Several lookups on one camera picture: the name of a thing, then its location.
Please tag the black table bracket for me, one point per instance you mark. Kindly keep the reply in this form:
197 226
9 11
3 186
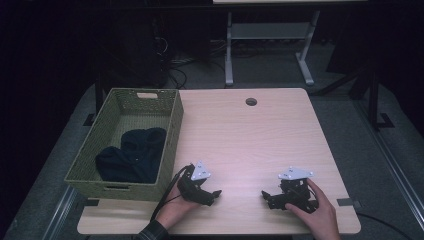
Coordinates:
91 202

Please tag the white metal-framed desk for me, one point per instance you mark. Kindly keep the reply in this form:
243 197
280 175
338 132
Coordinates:
266 30

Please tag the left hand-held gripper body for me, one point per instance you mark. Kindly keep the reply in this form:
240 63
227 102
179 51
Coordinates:
191 186

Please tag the person's right hand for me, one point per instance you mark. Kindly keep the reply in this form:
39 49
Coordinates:
320 216

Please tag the dark navy cloth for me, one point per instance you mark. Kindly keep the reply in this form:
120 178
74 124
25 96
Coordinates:
133 156

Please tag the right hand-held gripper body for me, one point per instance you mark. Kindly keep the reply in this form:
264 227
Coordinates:
295 191

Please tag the dark computer case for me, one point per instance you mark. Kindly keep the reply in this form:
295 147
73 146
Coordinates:
140 60

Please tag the grey tape strip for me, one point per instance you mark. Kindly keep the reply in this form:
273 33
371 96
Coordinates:
346 202

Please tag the metal floor rail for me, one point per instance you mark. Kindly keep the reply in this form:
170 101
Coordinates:
60 213
390 156

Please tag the person's left hand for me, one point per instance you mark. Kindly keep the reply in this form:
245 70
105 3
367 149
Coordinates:
175 210

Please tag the black metal stand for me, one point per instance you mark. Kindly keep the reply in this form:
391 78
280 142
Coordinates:
373 100
99 96

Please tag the green woven basket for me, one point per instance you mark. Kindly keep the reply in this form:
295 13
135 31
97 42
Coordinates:
100 192

